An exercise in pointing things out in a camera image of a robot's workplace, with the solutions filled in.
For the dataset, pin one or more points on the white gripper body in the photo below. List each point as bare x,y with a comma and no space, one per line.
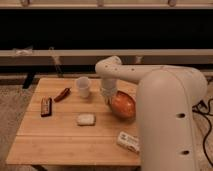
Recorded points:
108,89

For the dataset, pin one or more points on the white labelled packet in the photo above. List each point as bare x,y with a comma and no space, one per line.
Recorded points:
128,141

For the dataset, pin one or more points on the white plastic cup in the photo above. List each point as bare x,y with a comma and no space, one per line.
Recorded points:
83,86

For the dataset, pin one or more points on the orange ceramic bowl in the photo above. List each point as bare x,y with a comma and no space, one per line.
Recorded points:
123,105

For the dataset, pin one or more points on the dark brown rectangular box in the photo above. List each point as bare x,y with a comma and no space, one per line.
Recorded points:
46,107

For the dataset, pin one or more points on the wooden table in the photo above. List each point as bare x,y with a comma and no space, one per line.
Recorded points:
59,140

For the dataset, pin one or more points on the white sponge block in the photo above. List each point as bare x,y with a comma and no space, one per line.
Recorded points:
86,119

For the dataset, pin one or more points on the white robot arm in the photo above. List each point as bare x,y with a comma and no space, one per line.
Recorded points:
165,96

